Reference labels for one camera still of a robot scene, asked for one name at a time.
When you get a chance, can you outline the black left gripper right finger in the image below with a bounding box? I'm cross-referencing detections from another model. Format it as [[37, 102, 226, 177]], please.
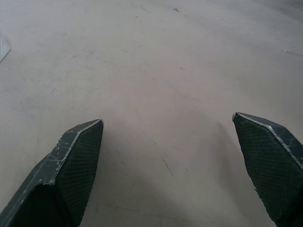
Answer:
[[232, 112, 303, 227]]

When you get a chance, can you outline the grey metal plate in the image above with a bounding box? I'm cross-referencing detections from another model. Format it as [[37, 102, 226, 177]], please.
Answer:
[[0, 30, 12, 63]]

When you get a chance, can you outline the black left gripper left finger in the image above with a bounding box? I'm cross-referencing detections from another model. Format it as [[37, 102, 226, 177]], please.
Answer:
[[0, 119, 104, 227]]

